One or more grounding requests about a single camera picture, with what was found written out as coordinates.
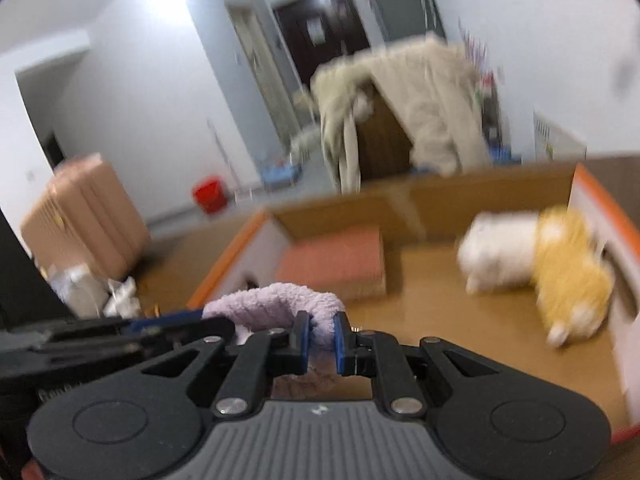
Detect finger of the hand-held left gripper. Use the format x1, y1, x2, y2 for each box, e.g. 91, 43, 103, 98
30, 317, 236, 361
107, 310, 208, 335

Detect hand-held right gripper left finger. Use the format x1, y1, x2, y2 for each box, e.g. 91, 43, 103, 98
120, 310, 309, 417

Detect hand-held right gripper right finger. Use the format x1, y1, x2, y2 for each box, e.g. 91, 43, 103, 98
334, 312, 506, 418

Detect lilac fuzzy cloth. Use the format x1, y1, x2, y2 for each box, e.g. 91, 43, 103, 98
202, 282, 346, 351

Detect red cardboard box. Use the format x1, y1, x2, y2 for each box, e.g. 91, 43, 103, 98
186, 157, 640, 446

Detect white gloves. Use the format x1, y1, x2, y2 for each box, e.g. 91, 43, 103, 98
102, 276, 143, 318

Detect rolled socks in box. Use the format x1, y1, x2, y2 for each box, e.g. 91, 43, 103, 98
275, 227, 388, 303

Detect white plastic bag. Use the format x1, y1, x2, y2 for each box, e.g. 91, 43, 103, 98
47, 262, 108, 318

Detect red bucket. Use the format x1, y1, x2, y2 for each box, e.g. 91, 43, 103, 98
192, 176, 228, 215

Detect pink suitcase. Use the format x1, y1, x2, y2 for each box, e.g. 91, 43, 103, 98
20, 155, 151, 281

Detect blue plastic item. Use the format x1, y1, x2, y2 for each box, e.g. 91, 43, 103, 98
260, 160, 303, 191

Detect brown wooden chair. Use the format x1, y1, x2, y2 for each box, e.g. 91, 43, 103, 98
352, 85, 416, 181

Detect white and yellow plush toy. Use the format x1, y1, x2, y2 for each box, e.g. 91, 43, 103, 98
457, 205, 616, 348

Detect beige interior door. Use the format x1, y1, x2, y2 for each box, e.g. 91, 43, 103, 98
227, 2, 301, 141

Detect beige coat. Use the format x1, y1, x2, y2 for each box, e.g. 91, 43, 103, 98
310, 40, 493, 193

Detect dried roses bouquet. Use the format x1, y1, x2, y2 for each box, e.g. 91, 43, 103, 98
462, 30, 503, 96

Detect dark entrance door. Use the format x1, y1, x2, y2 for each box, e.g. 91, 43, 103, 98
272, 0, 371, 86

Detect grey fridge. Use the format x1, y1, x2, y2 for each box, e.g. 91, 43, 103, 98
362, 0, 446, 43

